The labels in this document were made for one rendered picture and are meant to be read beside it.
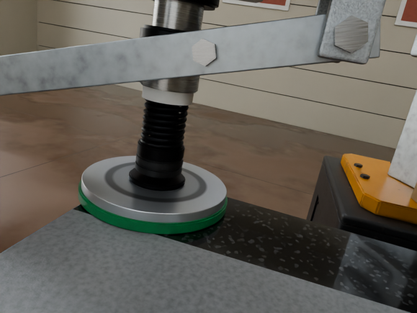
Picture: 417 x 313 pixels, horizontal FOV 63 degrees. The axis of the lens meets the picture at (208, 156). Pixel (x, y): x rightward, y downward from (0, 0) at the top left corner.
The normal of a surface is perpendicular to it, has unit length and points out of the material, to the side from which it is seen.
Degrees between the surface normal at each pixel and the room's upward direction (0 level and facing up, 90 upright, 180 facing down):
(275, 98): 90
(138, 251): 0
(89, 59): 90
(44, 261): 0
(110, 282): 0
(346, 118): 90
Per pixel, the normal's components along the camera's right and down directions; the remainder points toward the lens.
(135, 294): 0.16, -0.94
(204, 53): -0.19, 0.27
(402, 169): -0.95, -0.07
